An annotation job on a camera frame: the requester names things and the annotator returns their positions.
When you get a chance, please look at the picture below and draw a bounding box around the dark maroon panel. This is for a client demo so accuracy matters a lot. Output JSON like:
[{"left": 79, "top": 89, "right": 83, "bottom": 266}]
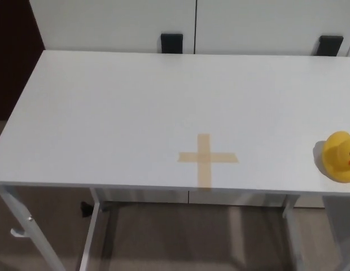
[{"left": 0, "top": 0, "right": 46, "bottom": 123}]

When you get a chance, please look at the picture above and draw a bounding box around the yellow rubber duck toy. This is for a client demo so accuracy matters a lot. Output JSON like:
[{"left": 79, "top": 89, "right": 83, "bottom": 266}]
[{"left": 321, "top": 130, "right": 350, "bottom": 184}]

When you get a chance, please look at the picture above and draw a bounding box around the white hook on desk leg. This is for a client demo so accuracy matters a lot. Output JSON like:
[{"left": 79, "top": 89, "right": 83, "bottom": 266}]
[{"left": 10, "top": 226, "right": 27, "bottom": 239}]

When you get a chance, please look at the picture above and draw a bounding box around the short beige tape strip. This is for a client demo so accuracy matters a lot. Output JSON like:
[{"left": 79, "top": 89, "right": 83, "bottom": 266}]
[{"left": 178, "top": 151, "right": 240, "bottom": 165}]

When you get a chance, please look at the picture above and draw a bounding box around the white partition panel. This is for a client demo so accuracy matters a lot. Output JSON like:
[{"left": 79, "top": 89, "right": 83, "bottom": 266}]
[
  {"left": 30, "top": 0, "right": 198, "bottom": 54},
  {"left": 195, "top": 0, "right": 350, "bottom": 58}
]

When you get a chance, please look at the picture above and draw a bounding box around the small black floor object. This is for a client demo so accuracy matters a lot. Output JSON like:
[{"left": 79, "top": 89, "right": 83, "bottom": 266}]
[{"left": 79, "top": 200, "right": 93, "bottom": 219}]

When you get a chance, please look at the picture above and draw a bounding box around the white metal desk leg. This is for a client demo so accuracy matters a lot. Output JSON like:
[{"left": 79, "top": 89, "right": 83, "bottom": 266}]
[
  {"left": 78, "top": 187, "right": 108, "bottom": 271},
  {"left": 0, "top": 184, "right": 66, "bottom": 271},
  {"left": 281, "top": 194, "right": 316, "bottom": 271}
]

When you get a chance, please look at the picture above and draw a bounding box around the black partition foot bracket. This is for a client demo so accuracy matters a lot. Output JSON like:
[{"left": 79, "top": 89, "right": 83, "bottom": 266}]
[
  {"left": 313, "top": 34, "right": 344, "bottom": 57},
  {"left": 160, "top": 33, "right": 184, "bottom": 54}
]

